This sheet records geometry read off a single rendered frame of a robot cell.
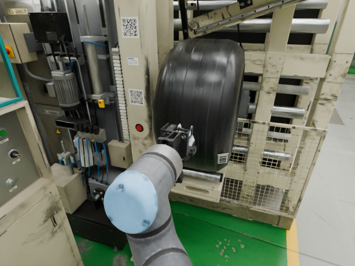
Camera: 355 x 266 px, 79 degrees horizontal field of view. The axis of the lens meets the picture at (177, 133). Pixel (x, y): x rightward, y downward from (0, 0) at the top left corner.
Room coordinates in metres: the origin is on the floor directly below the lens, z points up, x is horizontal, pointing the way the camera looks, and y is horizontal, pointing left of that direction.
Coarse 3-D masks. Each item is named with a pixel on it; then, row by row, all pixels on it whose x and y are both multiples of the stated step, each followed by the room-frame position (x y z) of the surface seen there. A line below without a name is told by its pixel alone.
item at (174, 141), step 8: (168, 128) 0.49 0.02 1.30; (176, 128) 0.51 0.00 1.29; (192, 128) 0.49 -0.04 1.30; (168, 136) 0.43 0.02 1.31; (176, 136) 0.43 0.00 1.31; (184, 136) 0.47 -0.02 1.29; (168, 144) 0.41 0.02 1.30; (176, 144) 0.43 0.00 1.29; (184, 144) 0.45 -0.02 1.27; (184, 152) 0.45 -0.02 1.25; (184, 160) 0.45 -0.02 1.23
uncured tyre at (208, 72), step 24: (192, 48) 0.85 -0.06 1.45; (216, 48) 0.83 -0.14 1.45; (240, 48) 0.89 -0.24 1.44; (168, 72) 0.78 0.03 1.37; (192, 72) 0.75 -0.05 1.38; (216, 72) 0.73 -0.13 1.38; (240, 72) 0.78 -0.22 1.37; (168, 96) 0.72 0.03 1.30; (192, 96) 0.70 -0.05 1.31; (216, 96) 0.68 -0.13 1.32; (240, 96) 1.09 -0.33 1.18; (168, 120) 0.70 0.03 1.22; (192, 120) 0.67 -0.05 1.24; (216, 120) 0.65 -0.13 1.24; (216, 144) 0.65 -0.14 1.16; (216, 168) 0.70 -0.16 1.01
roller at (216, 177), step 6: (186, 168) 0.82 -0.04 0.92; (192, 168) 0.81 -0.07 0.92; (186, 174) 0.80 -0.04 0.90; (192, 174) 0.79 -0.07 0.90; (198, 174) 0.79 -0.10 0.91; (204, 174) 0.78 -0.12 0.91; (210, 174) 0.78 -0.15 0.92; (216, 174) 0.77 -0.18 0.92; (222, 174) 0.78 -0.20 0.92; (216, 180) 0.76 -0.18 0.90
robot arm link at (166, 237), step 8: (168, 224) 0.26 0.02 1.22; (152, 232) 0.24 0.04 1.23; (160, 232) 0.24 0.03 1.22; (168, 232) 0.25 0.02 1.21; (128, 240) 0.25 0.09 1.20; (136, 240) 0.24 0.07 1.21; (144, 240) 0.24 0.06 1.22; (152, 240) 0.24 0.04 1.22; (160, 240) 0.24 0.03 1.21; (168, 240) 0.24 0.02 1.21; (176, 240) 0.25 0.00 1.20; (136, 248) 0.24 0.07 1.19; (144, 248) 0.23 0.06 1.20; (152, 248) 0.22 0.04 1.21; (160, 248) 0.22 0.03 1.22; (136, 256) 0.23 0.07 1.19; (144, 256) 0.21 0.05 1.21; (136, 264) 0.21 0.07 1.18
